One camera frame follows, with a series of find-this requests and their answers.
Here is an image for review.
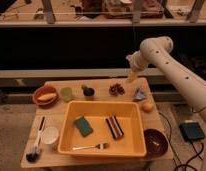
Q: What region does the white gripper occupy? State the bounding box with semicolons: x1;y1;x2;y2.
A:
126;53;145;83

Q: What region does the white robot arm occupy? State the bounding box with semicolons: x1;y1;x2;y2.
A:
126;36;206;123

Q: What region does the dark purple bowl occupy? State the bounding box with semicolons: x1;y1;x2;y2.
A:
144;129;168;158

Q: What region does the orange bowl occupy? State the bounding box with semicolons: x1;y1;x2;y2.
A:
32;85;58;106

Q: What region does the blue grey crumpled cloth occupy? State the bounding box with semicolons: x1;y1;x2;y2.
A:
133;87;146;101

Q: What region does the yellow lemon toy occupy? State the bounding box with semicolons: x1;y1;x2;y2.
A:
141;101;154;113

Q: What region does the yellow plastic tub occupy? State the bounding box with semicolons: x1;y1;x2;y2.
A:
58;101;146;157

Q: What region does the small potted cactus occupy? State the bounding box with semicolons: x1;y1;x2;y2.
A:
81;85;95;100

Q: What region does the striped brown block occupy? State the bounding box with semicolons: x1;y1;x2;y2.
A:
106;115;124;140

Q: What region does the green cup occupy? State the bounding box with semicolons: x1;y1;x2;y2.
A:
60;87;73;102

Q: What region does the green sponge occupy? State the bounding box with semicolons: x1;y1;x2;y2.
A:
75;116;93;137

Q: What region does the black pedal box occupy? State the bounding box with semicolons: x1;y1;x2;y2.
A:
179;122;205;142

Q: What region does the silver fork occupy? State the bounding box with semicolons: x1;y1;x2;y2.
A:
72;143;109;150

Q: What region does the yellow banana toy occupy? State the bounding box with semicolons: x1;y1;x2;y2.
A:
37;93;57;101

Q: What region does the white cup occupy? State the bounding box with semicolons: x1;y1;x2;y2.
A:
41;127;60;150

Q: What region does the wooden table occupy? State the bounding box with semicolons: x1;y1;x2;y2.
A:
21;78;164;168

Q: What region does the black white dish brush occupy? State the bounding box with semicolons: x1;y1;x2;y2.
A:
26;117;45;163

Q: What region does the black cable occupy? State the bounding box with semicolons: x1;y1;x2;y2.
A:
158;111;206;171

